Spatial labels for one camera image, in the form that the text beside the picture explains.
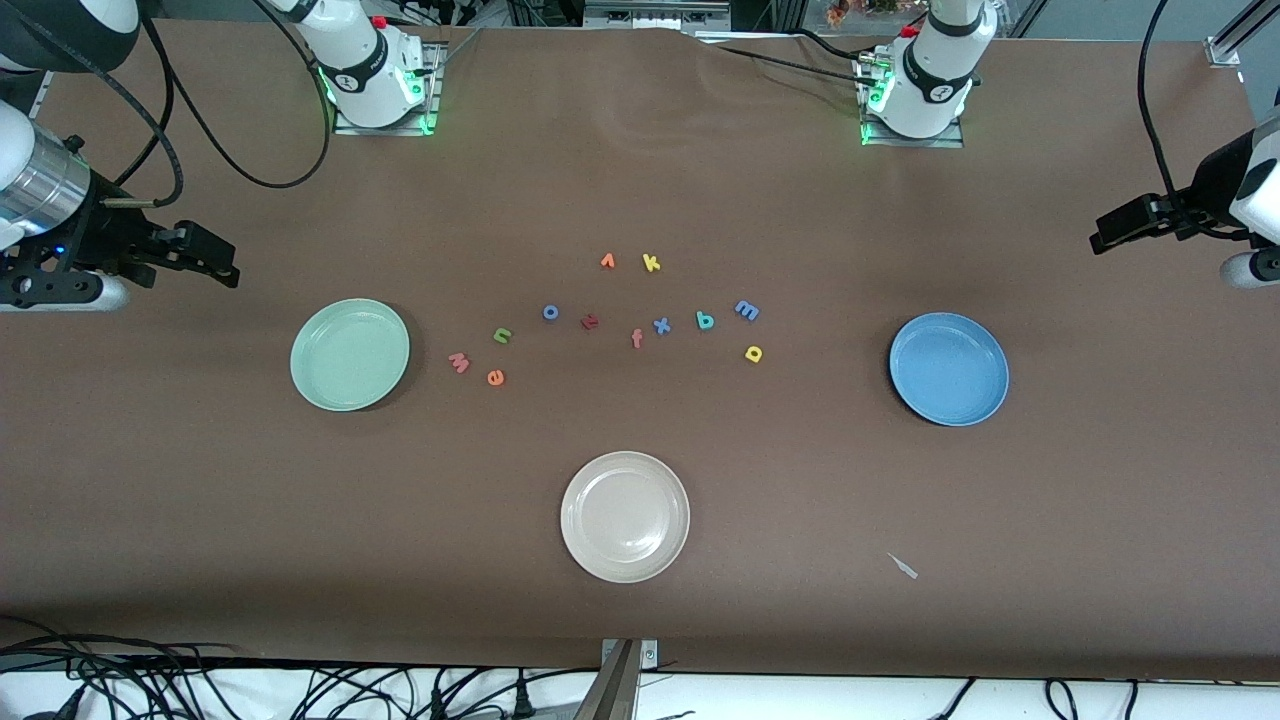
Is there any black base power cable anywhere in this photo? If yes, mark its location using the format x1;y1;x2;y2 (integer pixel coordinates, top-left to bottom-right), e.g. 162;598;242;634
712;28;886;91

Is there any metal table edge bracket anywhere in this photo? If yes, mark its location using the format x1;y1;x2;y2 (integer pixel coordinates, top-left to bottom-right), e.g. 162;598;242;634
575;638;659;720

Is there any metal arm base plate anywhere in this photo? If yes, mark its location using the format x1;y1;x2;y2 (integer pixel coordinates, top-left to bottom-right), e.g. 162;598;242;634
860;55;967;150
333;42;442;137

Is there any grey metal background frame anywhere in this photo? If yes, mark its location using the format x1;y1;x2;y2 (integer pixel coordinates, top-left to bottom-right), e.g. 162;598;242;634
583;0;733;33

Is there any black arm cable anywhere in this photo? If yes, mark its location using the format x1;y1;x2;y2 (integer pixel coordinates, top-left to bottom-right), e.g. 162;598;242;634
1137;0;1251;241
30;0;334;207

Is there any green plate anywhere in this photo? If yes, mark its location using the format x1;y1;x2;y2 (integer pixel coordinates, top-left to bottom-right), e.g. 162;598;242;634
290;298;411;413

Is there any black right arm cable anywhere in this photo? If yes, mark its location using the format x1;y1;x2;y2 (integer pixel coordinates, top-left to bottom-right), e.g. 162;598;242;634
30;0;334;207

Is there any brown table cover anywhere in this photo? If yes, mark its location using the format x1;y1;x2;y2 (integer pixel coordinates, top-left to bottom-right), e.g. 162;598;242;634
0;18;1280;683

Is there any orange brown background object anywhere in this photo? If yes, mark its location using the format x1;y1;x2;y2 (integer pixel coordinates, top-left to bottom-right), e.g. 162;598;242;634
825;0;906;26

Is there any black floor cable bundle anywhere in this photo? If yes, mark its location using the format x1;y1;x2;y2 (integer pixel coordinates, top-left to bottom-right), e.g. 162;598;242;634
930;678;1141;720
0;615;601;720

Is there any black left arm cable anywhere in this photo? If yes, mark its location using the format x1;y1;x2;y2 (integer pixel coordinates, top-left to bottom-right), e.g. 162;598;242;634
1137;0;1251;241

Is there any beige plate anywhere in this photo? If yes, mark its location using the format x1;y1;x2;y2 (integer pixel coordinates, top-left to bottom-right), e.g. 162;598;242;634
560;451;692;585

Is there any blue plate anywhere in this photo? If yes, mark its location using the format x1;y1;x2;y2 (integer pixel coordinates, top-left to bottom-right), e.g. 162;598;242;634
889;312;1010;428

